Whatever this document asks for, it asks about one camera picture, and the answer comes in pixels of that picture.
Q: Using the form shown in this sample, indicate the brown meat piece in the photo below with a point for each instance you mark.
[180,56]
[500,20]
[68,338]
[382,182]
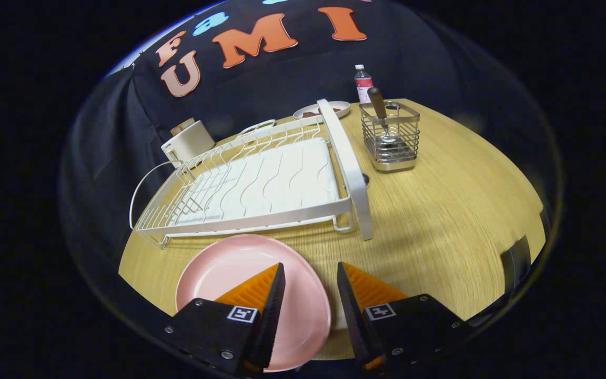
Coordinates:
[311,113]

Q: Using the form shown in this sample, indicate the pink plate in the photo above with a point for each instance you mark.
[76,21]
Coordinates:
[229,268]

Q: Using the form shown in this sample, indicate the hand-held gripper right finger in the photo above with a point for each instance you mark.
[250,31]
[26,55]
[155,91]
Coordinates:
[353,316]

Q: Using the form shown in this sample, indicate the toast slices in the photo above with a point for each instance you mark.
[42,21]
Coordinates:
[182,126]

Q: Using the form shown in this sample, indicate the clear water bottle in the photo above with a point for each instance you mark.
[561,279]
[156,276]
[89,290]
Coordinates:
[363,84]

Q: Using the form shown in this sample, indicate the white drip tray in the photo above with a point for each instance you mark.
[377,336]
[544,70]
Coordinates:
[292,179]

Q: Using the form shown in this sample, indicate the white toaster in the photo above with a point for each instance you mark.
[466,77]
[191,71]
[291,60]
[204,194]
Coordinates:
[195,145]

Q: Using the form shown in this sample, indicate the white divided dish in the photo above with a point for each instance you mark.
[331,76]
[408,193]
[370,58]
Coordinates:
[261,124]

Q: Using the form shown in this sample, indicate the white plate with meat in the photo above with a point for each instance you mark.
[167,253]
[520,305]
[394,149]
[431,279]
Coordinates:
[299,112]

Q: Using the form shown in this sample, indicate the black backdrop cloth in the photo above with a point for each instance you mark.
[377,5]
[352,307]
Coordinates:
[282,79]

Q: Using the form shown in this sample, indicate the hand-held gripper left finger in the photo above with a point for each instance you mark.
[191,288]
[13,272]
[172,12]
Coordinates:
[271,316]

